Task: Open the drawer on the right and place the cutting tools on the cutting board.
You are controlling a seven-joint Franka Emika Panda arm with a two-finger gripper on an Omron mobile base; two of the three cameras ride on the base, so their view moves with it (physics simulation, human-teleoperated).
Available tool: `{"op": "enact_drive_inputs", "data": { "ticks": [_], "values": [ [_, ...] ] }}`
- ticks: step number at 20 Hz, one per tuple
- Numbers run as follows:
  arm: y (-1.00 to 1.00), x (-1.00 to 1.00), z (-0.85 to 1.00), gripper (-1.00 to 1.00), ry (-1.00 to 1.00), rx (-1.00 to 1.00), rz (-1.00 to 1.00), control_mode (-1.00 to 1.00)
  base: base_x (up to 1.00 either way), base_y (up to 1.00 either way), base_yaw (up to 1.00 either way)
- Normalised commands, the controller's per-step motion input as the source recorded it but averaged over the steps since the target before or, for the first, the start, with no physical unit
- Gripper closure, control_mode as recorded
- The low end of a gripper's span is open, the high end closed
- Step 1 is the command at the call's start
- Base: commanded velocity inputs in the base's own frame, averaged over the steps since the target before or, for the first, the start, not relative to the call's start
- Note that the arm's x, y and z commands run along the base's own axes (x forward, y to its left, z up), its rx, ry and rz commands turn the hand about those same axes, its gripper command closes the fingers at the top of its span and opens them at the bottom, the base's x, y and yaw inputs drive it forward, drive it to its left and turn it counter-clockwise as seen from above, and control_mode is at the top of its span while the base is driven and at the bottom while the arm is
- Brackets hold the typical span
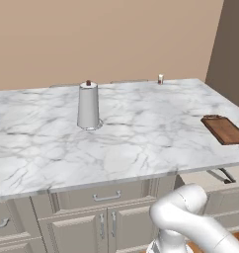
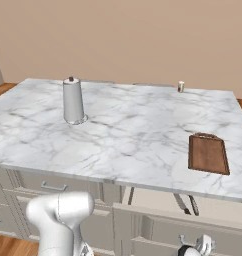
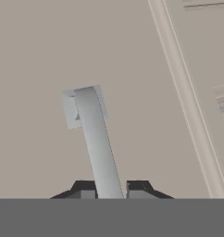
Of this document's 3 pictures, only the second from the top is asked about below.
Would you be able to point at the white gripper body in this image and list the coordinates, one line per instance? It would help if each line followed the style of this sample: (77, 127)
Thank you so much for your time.
(205, 246)

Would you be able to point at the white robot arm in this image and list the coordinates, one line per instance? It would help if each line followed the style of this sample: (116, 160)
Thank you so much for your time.
(59, 216)

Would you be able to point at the dark slim cutting tool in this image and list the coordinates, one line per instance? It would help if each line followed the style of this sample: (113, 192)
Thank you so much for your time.
(193, 205)

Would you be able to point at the wide beige drawer front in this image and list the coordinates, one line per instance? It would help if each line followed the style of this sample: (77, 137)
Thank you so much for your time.
(153, 230)

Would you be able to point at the brown wooden cutting board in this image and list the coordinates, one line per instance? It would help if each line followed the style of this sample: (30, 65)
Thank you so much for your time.
(208, 154)

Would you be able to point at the shallow beige drawer front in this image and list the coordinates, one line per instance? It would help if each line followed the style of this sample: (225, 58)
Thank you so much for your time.
(29, 181)

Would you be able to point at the small white shaker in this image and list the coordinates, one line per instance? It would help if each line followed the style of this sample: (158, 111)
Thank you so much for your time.
(181, 86)

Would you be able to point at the white paper towel roll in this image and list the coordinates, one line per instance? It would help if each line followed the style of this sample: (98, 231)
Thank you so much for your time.
(73, 100)

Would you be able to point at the narrow beige cupboard run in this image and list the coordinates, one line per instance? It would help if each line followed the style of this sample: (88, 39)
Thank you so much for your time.
(1, 203)

